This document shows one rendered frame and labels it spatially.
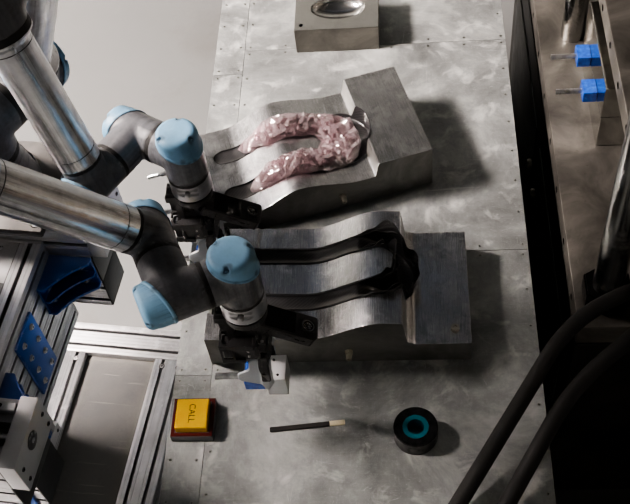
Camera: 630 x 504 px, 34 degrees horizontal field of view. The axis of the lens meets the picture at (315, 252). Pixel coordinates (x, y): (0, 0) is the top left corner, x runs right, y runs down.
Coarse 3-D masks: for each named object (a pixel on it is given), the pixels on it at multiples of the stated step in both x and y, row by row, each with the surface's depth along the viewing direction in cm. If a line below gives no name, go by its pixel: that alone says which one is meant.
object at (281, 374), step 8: (272, 360) 183; (280, 360) 183; (272, 368) 182; (280, 368) 182; (288, 368) 186; (216, 376) 185; (224, 376) 185; (232, 376) 185; (280, 376) 181; (288, 376) 185; (248, 384) 183; (256, 384) 183; (280, 384) 182; (288, 384) 185; (272, 392) 185; (280, 392) 185; (288, 392) 185
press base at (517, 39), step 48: (528, 0) 267; (528, 48) 270; (528, 96) 270; (528, 144) 273; (528, 192) 276; (528, 240) 279; (624, 384) 219; (576, 432) 238; (624, 432) 237; (576, 480) 259; (624, 480) 258
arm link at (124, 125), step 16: (112, 112) 184; (128, 112) 183; (144, 112) 186; (112, 128) 183; (128, 128) 181; (144, 128) 181; (112, 144) 179; (128, 144) 180; (144, 144) 180; (128, 160) 180
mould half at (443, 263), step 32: (352, 224) 204; (352, 256) 200; (384, 256) 197; (448, 256) 205; (288, 288) 201; (320, 288) 200; (416, 288) 201; (448, 288) 200; (320, 320) 195; (352, 320) 191; (384, 320) 189; (416, 320) 197; (448, 320) 196; (288, 352) 198; (320, 352) 197; (384, 352) 197; (416, 352) 196; (448, 352) 196
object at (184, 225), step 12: (168, 192) 190; (180, 204) 188; (192, 204) 187; (204, 204) 188; (180, 216) 193; (192, 216) 193; (204, 216) 193; (180, 228) 193; (192, 228) 193; (204, 228) 193; (216, 228) 195; (180, 240) 196; (192, 240) 196
